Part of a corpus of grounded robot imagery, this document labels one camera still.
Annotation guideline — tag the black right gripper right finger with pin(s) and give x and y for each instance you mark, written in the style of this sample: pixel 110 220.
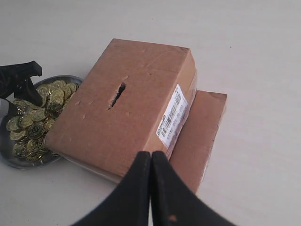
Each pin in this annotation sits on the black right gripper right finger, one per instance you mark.
pixel 173 203

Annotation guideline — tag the cardboard box with slot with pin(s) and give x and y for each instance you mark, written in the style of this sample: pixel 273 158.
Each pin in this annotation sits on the cardboard box with slot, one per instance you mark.
pixel 137 97

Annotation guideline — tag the flat brown cardboard flap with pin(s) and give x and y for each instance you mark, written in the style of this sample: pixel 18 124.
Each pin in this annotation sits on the flat brown cardboard flap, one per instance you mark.
pixel 193 148

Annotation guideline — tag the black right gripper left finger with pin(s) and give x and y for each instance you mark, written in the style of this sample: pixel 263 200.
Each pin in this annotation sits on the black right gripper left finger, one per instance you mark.
pixel 128 204

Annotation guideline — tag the round silver metal plate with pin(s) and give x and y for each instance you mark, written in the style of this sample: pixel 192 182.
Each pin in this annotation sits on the round silver metal plate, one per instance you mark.
pixel 23 135

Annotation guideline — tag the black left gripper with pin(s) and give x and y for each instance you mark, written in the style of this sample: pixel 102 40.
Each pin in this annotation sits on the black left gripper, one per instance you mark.
pixel 16 79

